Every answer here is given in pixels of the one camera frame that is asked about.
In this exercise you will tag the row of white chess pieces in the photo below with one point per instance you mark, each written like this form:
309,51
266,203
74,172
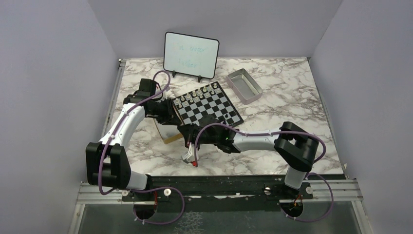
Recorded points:
211,93

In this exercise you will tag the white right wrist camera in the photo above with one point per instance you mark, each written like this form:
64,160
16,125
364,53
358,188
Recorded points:
189,156

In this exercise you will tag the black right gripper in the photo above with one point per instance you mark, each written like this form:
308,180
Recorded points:
188,131

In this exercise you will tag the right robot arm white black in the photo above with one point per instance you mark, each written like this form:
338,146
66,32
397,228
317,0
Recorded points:
297,147

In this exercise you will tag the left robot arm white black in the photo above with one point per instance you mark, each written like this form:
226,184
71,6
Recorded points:
106,161

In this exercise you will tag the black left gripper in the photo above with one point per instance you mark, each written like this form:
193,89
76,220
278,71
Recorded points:
171,116

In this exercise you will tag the small whiteboard on stand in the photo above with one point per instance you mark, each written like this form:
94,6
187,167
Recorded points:
190,55

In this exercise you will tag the gold metal tin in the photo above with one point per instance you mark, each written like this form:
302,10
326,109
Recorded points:
168,133

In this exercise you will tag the black white chessboard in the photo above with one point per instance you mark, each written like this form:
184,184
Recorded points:
193,116

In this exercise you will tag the silver pink metal tin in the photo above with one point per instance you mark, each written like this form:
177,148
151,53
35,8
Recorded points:
244,86

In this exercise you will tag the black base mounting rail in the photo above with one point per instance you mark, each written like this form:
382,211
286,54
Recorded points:
216,193

